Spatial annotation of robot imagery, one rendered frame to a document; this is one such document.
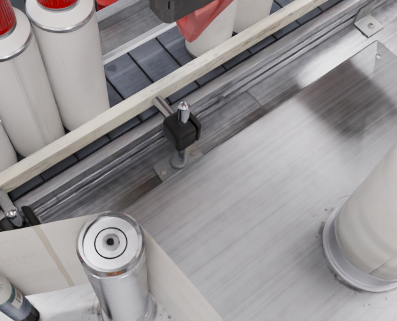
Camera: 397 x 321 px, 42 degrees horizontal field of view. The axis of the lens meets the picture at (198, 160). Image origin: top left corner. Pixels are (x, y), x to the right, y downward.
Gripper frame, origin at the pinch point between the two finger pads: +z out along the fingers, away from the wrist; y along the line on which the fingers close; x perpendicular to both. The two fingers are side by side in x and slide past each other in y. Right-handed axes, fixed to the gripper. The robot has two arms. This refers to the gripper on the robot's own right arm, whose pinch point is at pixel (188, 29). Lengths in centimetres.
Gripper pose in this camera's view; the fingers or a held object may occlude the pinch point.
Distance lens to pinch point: 42.8
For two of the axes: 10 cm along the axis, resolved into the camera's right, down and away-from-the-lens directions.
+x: -6.1, -7.2, 3.2
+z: -0.7, 4.5, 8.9
